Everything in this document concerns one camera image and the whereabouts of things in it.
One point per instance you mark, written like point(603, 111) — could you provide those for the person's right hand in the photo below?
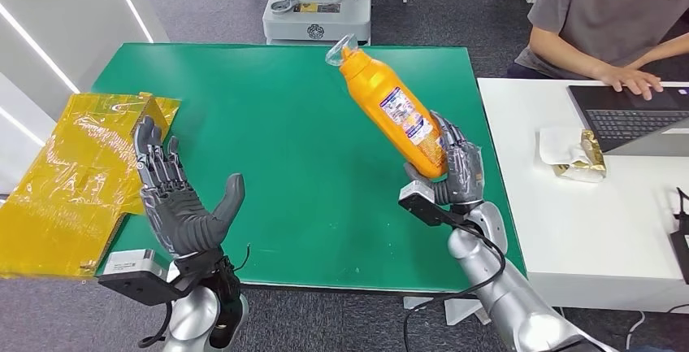
point(627, 77)

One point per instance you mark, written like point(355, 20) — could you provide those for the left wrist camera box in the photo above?
point(129, 263)

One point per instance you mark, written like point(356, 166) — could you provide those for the grey machine stand with column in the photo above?
point(317, 21)

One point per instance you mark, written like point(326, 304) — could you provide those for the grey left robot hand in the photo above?
point(183, 220)

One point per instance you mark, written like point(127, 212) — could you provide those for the gold foil packet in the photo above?
point(589, 161)

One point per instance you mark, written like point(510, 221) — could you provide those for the yellow taped cardboard box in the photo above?
point(70, 188)

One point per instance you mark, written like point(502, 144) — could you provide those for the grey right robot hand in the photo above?
point(463, 172)

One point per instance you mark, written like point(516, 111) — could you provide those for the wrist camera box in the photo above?
point(417, 193)
point(129, 263)

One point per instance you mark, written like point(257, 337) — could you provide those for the dark grey laptop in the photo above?
point(624, 115)

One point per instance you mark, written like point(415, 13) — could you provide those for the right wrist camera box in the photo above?
point(417, 193)

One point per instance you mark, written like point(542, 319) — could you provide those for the white wall light strip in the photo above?
point(21, 126)
point(129, 2)
point(40, 48)

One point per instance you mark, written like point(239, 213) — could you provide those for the person's right forearm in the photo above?
point(565, 53)

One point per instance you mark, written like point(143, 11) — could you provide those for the person's left forearm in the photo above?
point(662, 50)

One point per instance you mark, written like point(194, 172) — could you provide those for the white tissue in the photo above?
point(557, 145)

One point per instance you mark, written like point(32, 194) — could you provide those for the orange plastic bottle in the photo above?
point(387, 107)

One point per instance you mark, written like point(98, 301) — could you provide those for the white desk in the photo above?
point(581, 231)

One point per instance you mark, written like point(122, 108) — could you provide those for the person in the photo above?
point(603, 10)

